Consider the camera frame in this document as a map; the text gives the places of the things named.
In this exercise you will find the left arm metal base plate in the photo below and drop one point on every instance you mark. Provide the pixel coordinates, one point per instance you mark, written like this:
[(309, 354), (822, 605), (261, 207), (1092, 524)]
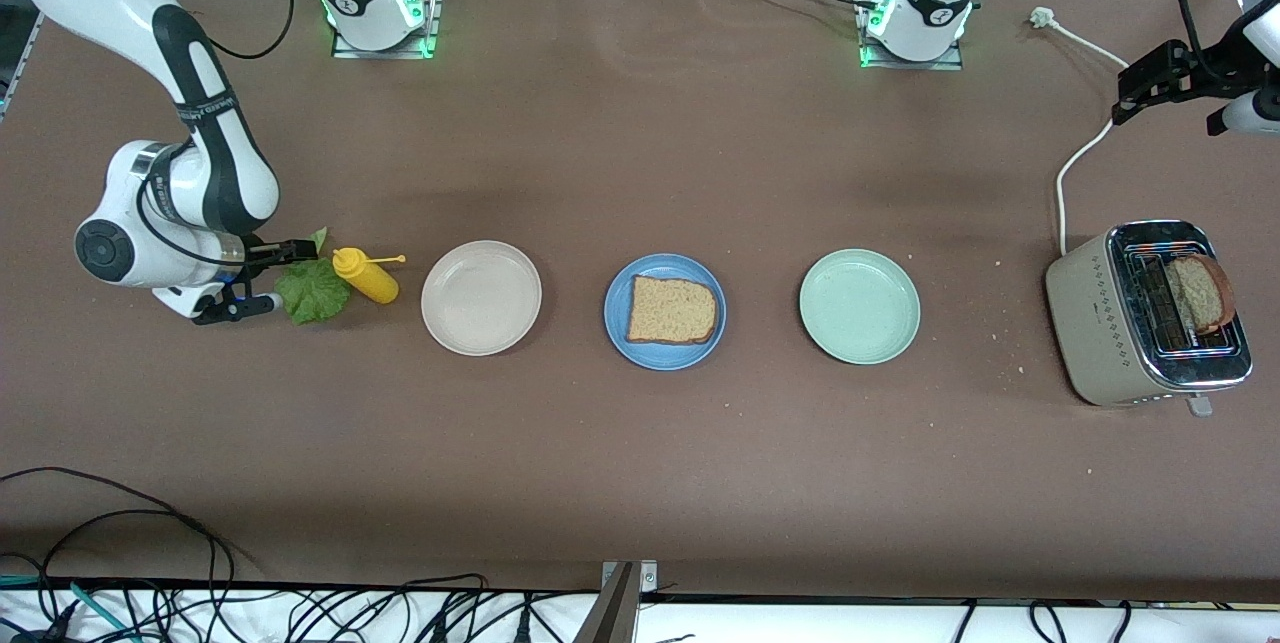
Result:
[(910, 64)]

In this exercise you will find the green lettuce leaf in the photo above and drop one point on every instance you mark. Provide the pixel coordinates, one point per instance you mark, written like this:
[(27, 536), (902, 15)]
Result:
[(315, 298)]

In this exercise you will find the beige chrome toaster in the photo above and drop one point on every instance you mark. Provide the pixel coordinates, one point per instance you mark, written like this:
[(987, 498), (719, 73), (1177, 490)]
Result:
[(1095, 323)]

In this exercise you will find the yellow squeeze bottle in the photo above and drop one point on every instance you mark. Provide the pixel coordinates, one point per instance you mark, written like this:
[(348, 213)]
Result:
[(370, 281)]

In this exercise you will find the metal table bracket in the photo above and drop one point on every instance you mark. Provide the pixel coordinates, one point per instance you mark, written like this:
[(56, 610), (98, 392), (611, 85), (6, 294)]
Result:
[(615, 613)]

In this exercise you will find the blue round plate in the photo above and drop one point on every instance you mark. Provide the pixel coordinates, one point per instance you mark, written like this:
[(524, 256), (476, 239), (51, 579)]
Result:
[(615, 333)]

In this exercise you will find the white round plate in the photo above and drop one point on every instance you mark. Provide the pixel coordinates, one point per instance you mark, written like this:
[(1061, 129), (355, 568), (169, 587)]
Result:
[(480, 298)]

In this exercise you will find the pale green round plate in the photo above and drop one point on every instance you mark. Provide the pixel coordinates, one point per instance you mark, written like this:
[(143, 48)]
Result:
[(860, 306)]

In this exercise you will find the brown bread slice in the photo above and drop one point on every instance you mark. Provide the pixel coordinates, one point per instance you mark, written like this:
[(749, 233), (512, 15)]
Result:
[(670, 311), (1205, 293)]

